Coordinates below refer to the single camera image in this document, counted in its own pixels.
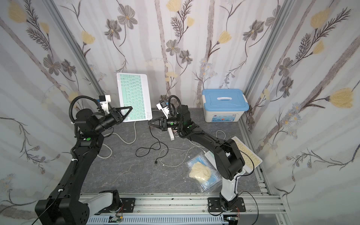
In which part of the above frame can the white power strip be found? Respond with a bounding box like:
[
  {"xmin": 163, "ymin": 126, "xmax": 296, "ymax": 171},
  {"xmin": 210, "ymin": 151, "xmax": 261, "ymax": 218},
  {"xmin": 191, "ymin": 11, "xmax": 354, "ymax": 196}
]
[{"xmin": 167, "ymin": 127, "xmax": 175, "ymax": 141}]

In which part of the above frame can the green keyboard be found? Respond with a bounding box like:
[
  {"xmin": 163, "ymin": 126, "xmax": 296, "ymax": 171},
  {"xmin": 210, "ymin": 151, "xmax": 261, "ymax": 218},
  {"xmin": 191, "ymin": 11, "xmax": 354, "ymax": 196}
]
[
  {"xmin": 117, "ymin": 73, "xmax": 152, "ymax": 122},
  {"xmin": 204, "ymin": 151, "xmax": 217, "ymax": 168}
]

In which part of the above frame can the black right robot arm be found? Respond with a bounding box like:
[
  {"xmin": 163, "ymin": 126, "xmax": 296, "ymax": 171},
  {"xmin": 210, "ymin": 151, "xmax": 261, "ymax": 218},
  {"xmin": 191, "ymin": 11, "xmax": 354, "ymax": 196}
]
[{"xmin": 148, "ymin": 95, "xmax": 250, "ymax": 212}]

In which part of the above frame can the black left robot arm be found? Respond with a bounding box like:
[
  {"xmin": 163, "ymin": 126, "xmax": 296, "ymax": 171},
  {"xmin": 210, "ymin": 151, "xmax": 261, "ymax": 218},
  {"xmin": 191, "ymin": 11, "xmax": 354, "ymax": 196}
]
[{"xmin": 35, "ymin": 95, "xmax": 132, "ymax": 225}]

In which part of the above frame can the blue lid storage box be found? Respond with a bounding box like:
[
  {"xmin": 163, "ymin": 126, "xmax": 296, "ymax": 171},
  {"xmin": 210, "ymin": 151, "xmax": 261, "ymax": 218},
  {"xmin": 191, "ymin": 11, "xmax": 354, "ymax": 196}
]
[{"xmin": 202, "ymin": 89, "xmax": 249, "ymax": 122}]

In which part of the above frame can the bag of gloves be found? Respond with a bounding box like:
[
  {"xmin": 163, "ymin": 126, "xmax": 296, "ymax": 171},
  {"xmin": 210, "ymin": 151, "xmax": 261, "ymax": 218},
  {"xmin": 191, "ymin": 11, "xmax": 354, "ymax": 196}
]
[{"xmin": 186, "ymin": 153, "xmax": 222, "ymax": 193}]

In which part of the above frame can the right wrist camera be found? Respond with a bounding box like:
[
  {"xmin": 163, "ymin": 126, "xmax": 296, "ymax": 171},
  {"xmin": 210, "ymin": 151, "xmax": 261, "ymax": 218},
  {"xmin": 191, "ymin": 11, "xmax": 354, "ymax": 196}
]
[{"xmin": 157, "ymin": 101, "xmax": 170, "ymax": 119}]

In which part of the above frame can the yellow wireless keyboard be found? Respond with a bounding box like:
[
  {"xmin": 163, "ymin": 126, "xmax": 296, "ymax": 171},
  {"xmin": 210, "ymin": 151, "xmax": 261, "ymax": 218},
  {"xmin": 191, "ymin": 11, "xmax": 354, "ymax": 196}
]
[{"xmin": 232, "ymin": 136, "xmax": 263, "ymax": 173}]

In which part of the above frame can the white ribbed cable duct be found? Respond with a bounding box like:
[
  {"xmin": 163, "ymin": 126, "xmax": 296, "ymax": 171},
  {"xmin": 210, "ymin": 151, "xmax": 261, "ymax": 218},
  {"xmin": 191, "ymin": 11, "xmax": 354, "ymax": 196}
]
[{"xmin": 86, "ymin": 215, "xmax": 229, "ymax": 225}]

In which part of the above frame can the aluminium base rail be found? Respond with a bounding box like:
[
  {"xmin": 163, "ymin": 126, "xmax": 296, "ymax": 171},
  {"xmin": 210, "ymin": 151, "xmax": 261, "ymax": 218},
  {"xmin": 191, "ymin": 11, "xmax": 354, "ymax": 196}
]
[{"xmin": 53, "ymin": 179, "xmax": 287, "ymax": 225}]

